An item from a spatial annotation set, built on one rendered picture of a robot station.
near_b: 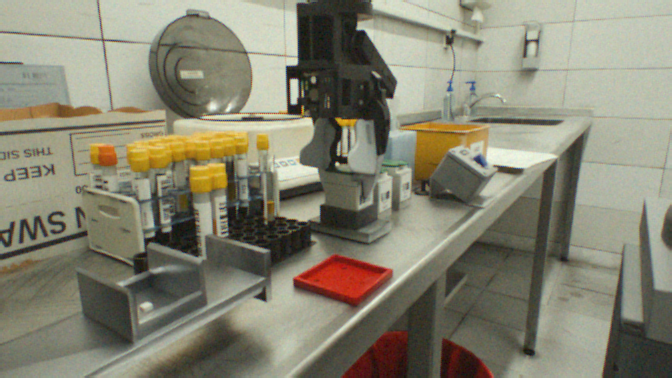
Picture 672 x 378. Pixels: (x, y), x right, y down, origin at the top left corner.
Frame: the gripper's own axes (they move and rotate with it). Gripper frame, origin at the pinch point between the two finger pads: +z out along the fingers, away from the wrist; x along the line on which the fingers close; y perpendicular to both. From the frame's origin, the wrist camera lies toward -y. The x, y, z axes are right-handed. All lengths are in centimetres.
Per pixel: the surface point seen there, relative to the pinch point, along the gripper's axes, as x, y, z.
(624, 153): 24, -241, 26
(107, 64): -57, -2, -16
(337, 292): 8.9, 15.3, 5.4
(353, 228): 2.2, 2.5, 4.6
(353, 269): 6.8, 9.7, 5.9
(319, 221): -2.8, 2.5, 4.7
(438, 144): -1.1, -31.2, -1.2
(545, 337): 8, -141, 94
